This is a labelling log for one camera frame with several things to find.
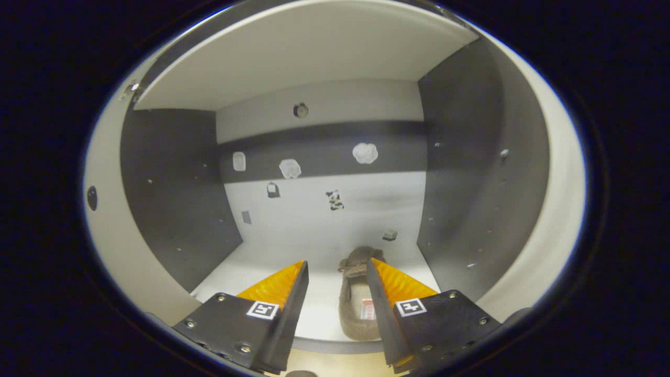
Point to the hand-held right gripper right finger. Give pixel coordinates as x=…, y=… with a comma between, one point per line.
x=382, y=319

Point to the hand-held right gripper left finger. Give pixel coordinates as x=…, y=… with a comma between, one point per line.
x=290, y=319

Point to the grey white shoe cabinet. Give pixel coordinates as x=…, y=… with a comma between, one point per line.
x=324, y=225

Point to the grey cabinet door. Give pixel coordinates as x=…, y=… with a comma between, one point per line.
x=120, y=262
x=560, y=183

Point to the white cabinet shelf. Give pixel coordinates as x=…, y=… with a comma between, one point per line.
x=322, y=303
x=293, y=57

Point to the metal door hinge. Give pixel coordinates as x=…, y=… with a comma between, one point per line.
x=131, y=90

